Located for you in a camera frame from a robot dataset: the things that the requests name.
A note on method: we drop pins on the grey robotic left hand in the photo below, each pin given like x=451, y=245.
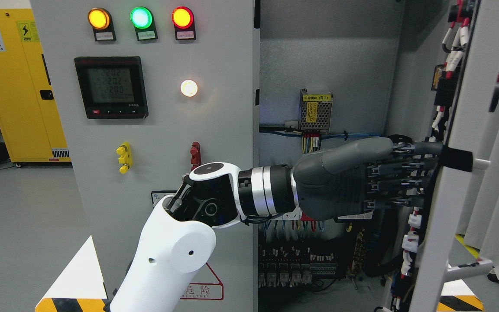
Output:
x=360, y=176

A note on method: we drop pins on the grey cabinet door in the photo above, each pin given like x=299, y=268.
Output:
x=222, y=60
x=442, y=245

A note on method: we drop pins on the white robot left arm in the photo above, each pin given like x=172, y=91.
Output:
x=179, y=236

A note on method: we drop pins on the red indicator lamp left door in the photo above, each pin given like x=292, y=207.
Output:
x=184, y=24

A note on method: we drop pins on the green indicator lamp left door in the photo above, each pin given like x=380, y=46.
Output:
x=143, y=23

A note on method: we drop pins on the yellow indicator lamp left door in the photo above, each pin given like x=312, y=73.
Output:
x=102, y=25

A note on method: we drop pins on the metal mesh power supply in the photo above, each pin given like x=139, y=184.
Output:
x=315, y=110

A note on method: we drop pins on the white breaker and socket row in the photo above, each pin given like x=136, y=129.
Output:
x=288, y=214

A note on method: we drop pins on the black relay terminal row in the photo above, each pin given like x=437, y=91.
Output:
x=296, y=263

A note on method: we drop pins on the red electric hazard sticker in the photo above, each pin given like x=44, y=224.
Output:
x=206, y=285

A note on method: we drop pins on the white indicator lamp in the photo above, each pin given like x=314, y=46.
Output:
x=189, y=88

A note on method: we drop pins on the black digital power meter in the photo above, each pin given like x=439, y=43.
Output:
x=112, y=87

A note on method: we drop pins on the yellow safety cabinet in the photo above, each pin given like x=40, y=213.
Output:
x=29, y=120

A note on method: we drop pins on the white selector switch right door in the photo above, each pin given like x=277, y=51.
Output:
x=462, y=160

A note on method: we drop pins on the silver door handle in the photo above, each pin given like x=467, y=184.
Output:
x=481, y=266

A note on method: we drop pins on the red terminal post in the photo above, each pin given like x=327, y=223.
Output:
x=195, y=153

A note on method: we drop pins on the yellow terminal post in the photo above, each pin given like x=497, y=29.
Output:
x=124, y=157

